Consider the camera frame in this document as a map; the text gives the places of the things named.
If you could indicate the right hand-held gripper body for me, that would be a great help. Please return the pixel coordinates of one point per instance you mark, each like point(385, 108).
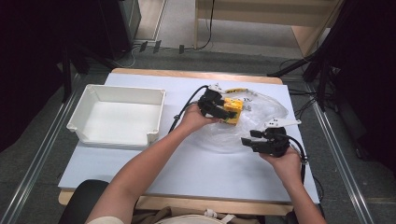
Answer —
point(275, 141)

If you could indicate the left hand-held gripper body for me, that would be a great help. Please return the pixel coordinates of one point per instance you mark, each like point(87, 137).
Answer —
point(210, 101)

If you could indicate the yellow carton box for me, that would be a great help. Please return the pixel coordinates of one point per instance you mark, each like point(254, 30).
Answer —
point(234, 105)

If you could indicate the clear plastic bag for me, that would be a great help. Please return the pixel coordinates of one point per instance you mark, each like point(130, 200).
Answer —
point(264, 109)

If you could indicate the person's left hand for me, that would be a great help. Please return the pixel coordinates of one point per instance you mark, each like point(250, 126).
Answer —
point(193, 119)

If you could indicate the person's right hand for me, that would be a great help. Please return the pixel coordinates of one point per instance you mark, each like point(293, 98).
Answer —
point(286, 168)

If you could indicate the wooden table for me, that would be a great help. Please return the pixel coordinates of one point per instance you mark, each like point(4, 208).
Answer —
point(202, 75)

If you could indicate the black metal stand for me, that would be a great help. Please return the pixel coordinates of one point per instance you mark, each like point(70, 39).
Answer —
point(66, 81)
point(322, 87)

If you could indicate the white plastic bin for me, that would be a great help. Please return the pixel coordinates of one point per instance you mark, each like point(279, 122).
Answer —
point(121, 121)

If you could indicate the person's beige clothing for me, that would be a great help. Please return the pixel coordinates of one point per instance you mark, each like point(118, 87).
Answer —
point(174, 215)

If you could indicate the wooden shelf unit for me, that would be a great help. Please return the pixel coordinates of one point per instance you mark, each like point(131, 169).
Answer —
point(305, 34)

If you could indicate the dark curtain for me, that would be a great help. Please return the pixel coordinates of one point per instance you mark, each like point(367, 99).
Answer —
point(28, 62)
point(367, 77)

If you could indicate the black cabinet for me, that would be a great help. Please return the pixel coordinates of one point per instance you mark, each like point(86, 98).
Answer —
point(118, 28)

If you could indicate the black floor bracket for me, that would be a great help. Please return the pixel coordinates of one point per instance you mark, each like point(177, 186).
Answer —
point(181, 48)
point(156, 46)
point(143, 46)

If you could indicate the metal floor rail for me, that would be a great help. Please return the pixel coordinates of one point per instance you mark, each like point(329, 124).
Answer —
point(36, 168)
point(345, 169)

